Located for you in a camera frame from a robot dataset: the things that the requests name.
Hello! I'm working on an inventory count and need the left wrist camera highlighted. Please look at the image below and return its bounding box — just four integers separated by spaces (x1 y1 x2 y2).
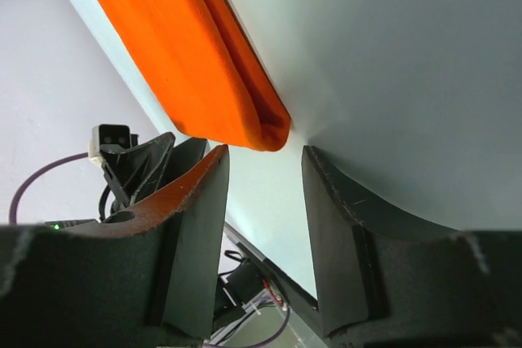
87 124 139 168

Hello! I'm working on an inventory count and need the orange t-shirt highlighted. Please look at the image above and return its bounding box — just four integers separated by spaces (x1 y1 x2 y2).
97 0 290 152

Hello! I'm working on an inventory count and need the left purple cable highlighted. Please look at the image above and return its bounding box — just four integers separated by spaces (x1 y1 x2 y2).
8 151 91 226

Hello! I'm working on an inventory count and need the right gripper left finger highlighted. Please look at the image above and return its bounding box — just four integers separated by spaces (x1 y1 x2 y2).
1 145 229 347

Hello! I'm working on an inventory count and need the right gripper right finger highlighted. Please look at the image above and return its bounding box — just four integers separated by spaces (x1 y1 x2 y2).
302 146 521 347

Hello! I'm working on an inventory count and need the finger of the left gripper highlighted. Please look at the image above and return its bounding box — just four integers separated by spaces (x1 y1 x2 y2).
157 138 208 190
100 132 175 205

